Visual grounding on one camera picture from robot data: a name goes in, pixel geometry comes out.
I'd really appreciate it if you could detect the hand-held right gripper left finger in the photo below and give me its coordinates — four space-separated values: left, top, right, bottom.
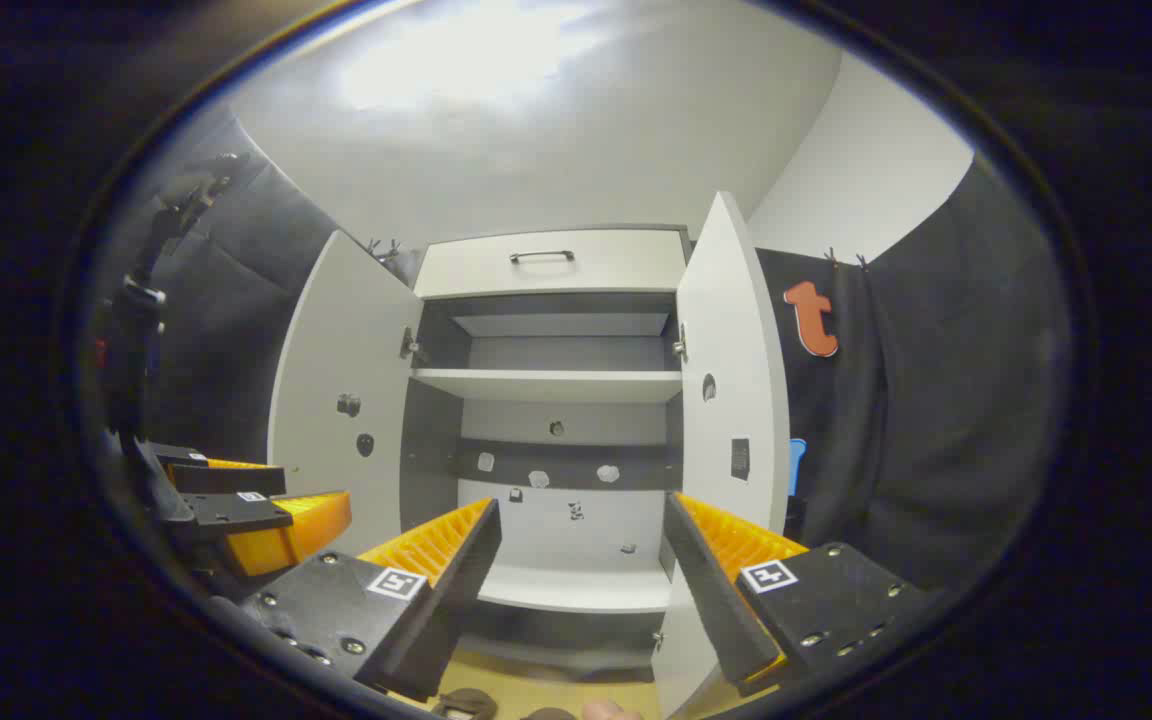
236 497 503 703

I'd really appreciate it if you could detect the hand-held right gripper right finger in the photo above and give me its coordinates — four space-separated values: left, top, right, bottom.
663 490 927 699

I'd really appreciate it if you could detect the white shoe cabinet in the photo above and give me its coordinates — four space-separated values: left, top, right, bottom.
398 225 694 681

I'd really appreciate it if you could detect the white cabinet drawer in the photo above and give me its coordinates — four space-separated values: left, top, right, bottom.
414 228 689 299

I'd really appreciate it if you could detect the black backdrop cloth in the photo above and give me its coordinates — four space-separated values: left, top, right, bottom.
751 150 1072 601
86 105 427 471

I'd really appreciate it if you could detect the black backdrop stand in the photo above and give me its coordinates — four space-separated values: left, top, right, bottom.
104 150 242 446

